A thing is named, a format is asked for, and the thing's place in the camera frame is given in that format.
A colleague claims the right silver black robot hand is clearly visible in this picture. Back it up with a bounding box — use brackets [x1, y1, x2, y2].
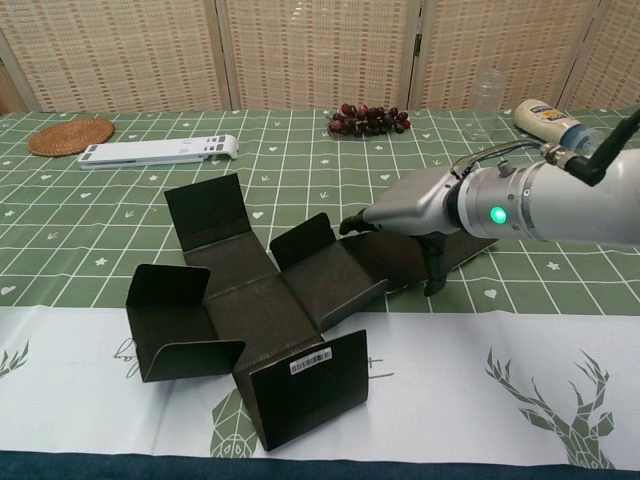
[338, 167, 464, 299]

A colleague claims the black paper box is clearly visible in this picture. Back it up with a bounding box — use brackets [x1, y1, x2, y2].
[124, 173, 501, 453]

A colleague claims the dark red grape bunch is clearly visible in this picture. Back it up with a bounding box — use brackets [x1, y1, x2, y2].
[327, 103, 412, 139]

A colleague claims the clear plastic jar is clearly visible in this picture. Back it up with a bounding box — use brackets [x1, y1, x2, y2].
[462, 69, 507, 144]

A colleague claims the mayonnaise squeeze bottle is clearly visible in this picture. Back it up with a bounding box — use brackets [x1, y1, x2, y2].
[513, 98, 606, 157]

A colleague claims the bamboo folding screen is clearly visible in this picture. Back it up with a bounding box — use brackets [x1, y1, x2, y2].
[0, 0, 640, 114]

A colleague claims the white folding stand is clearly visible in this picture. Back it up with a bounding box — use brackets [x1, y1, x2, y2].
[78, 135, 239, 172]

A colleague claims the green checked tablecloth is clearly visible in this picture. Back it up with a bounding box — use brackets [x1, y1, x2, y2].
[0, 107, 640, 474]

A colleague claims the round woven brown coaster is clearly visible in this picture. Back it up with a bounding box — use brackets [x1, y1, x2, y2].
[27, 118, 116, 158]

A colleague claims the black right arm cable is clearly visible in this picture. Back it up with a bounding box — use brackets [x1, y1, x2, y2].
[572, 104, 640, 187]

